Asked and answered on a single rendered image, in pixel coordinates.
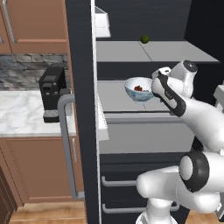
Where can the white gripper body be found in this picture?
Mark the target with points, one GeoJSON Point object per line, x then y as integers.
{"type": "Point", "coordinates": [163, 72]}

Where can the black coffee machine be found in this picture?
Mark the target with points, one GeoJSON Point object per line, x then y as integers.
{"type": "Point", "coordinates": [51, 87]}

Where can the brown base cupboard door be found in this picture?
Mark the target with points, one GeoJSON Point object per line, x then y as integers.
{"type": "Point", "coordinates": [38, 169]}

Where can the dark fridge door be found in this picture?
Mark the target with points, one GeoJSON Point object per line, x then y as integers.
{"type": "Point", "coordinates": [81, 87]}

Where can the brown wall cupboard door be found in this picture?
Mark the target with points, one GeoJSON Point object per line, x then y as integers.
{"type": "Point", "coordinates": [38, 23]}

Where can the dark freezer drawer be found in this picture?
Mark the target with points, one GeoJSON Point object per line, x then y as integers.
{"type": "Point", "coordinates": [119, 169]}
{"type": "Point", "coordinates": [122, 217]}

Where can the white and blue bowl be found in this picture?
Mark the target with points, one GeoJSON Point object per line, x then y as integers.
{"type": "Point", "coordinates": [139, 95]}

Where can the green lime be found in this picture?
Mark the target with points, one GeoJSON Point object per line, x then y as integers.
{"type": "Point", "coordinates": [145, 39]}

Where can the grey fridge shelf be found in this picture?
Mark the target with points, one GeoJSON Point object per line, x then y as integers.
{"type": "Point", "coordinates": [113, 99]}
{"type": "Point", "coordinates": [122, 52]}

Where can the white fridge door bin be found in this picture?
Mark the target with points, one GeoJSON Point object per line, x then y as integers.
{"type": "Point", "coordinates": [102, 122]}
{"type": "Point", "coordinates": [102, 26]}

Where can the dark fridge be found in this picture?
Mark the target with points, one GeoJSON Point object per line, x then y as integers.
{"type": "Point", "coordinates": [140, 17]}

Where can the red bell pepper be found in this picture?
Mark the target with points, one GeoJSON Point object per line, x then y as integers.
{"type": "Point", "coordinates": [138, 88]}

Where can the dark brown cupboard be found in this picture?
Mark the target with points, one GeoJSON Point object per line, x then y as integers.
{"type": "Point", "coordinates": [5, 198]}

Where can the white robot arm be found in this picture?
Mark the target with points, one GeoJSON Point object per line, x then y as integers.
{"type": "Point", "coordinates": [204, 122]}

